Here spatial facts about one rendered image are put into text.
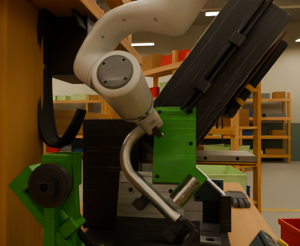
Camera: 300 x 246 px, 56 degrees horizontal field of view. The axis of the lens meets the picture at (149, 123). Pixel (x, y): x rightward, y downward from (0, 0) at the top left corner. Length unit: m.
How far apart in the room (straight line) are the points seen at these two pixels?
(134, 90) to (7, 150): 0.31
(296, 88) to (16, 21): 10.22
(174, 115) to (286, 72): 9.86
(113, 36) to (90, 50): 0.05
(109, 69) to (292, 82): 10.22
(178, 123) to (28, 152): 0.38
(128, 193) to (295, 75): 10.06
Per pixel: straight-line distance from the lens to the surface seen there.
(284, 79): 10.52
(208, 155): 0.88
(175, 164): 0.76
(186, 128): 0.78
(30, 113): 0.71
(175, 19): 0.49
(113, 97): 0.46
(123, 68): 0.47
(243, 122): 3.72
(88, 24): 0.78
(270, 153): 9.78
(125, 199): 0.80
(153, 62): 4.80
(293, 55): 10.76
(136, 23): 0.52
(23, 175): 0.57
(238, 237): 0.91
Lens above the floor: 1.22
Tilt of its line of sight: level
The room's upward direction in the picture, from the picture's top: straight up
